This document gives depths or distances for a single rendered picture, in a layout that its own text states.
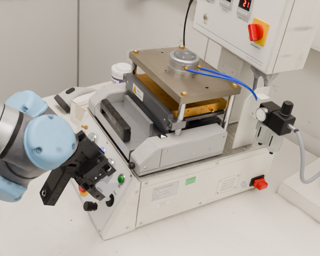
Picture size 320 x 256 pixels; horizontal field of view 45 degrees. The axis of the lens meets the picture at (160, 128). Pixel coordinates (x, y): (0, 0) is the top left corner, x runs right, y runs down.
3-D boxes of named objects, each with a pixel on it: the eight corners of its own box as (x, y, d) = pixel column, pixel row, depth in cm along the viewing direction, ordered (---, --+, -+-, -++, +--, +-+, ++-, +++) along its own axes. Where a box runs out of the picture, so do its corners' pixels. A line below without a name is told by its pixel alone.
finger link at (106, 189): (129, 194, 93) (111, 176, 87) (110, 210, 93) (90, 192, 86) (124, 186, 96) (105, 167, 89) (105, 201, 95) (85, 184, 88)
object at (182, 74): (196, 71, 122) (203, 31, 115) (261, 122, 100) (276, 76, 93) (126, 81, 111) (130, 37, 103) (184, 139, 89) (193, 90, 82)
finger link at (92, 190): (107, 200, 89) (87, 182, 82) (102, 205, 88) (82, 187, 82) (100, 188, 92) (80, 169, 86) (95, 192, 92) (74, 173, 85)
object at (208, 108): (183, 80, 117) (188, 50, 112) (227, 117, 101) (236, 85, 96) (132, 87, 109) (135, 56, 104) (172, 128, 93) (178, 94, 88)
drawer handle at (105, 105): (106, 110, 105) (107, 97, 103) (130, 140, 95) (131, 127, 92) (99, 112, 104) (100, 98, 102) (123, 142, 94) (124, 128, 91)
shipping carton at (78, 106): (111, 106, 150) (113, 86, 145) (131, 122, 142) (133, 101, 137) (68, 119, 139) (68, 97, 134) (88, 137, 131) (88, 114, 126)
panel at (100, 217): (62, 164, 117) (88, 112, 112) (100, 234, 96) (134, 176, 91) (57, 163, 116) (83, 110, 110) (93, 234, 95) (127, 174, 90)
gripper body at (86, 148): (118, 172, 86) (90, 143, 78) (88, 197, 86) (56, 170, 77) (105, 153, 92) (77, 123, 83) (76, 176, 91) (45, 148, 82)
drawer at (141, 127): (182, 101, 122) (186, 79, 118) (223, 139, 107) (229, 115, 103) (94, 117, 109) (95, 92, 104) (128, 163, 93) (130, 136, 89)
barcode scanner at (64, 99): (97, 94, 157) (98, 76, 152) (108, 102, 152) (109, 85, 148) (52, 106, 145) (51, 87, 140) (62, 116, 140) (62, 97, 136)
